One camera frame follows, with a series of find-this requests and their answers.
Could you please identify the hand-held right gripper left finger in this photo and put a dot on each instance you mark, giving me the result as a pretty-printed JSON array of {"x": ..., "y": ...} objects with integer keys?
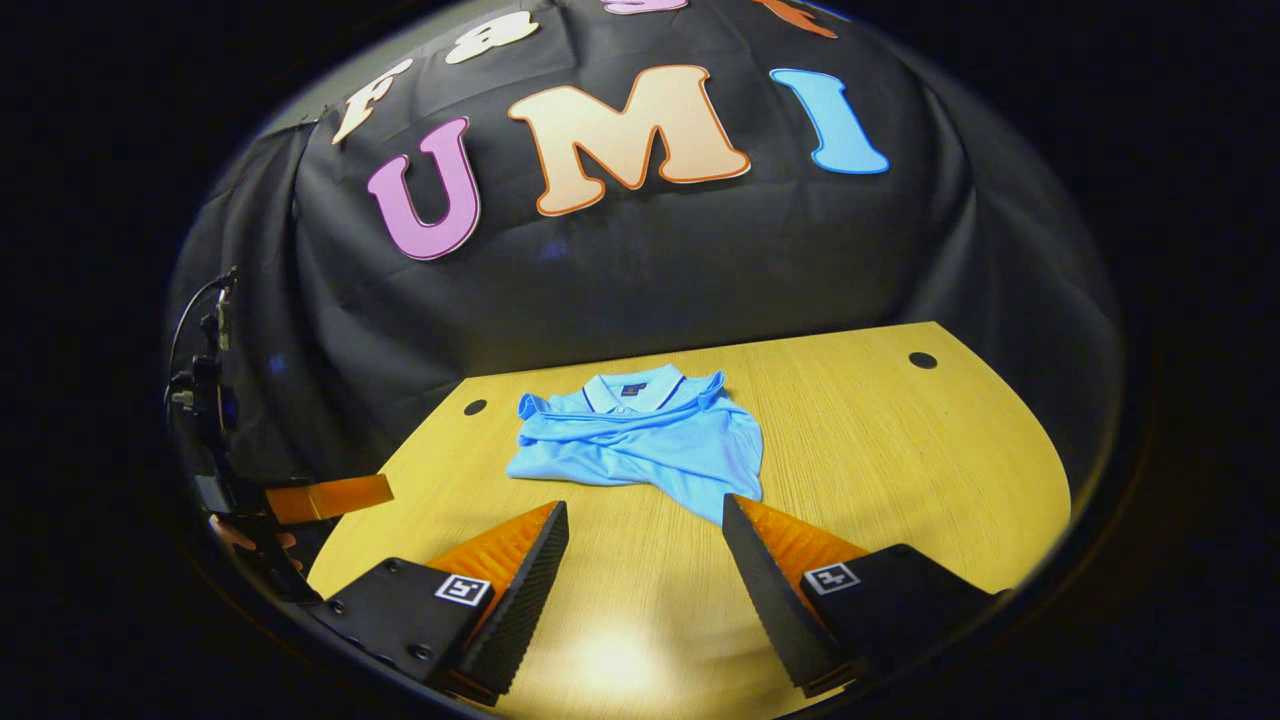
[{"x": 525, "y": 600}]

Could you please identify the light blue polo T-shirt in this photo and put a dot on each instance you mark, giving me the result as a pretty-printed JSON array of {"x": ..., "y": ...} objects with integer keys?
[{"x": 660, "y": 450}]

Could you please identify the black backdrop cloth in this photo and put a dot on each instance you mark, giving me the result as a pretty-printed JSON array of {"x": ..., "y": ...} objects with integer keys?
[{"x": 650, "y": 280}]

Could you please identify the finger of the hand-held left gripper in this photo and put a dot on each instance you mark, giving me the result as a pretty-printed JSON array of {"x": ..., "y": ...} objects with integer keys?
[{"x": 340, "y": 495}]

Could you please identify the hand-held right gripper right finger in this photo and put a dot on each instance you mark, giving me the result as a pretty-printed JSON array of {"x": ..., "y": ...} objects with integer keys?
[{"x": 775, "y": 610}]

